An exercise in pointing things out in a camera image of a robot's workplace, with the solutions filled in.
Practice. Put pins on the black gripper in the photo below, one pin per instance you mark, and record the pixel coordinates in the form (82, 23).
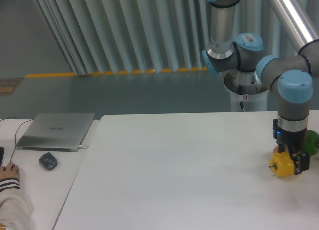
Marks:
(289, 136)

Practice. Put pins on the yellow bell pepper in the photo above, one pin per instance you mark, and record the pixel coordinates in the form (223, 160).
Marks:
(281, 164)

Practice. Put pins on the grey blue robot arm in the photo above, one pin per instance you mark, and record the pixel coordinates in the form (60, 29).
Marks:
(290, 80)

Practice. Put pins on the cream sleeved forearm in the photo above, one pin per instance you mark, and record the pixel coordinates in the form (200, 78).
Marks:
(14, 209)

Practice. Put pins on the green bell pepper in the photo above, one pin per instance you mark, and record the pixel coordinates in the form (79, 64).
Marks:
(311, 143)

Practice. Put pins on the person's hand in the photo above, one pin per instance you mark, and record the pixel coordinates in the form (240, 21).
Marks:
(11, 171)

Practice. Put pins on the brown egg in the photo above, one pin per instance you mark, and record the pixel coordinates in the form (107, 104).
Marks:
(275, 149)

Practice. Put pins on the white usb plug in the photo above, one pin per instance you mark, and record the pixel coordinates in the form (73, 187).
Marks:
(83, 147)

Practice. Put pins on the white folding partition screen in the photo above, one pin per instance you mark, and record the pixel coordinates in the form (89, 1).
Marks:
(130, 36)

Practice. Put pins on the silver closed laptop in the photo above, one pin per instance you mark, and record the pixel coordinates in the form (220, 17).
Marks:
(56, 132)

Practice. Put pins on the black phone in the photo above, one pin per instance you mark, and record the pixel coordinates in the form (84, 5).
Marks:
(2, 150)

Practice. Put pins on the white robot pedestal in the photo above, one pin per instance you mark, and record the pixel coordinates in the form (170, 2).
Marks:
(247, 93)

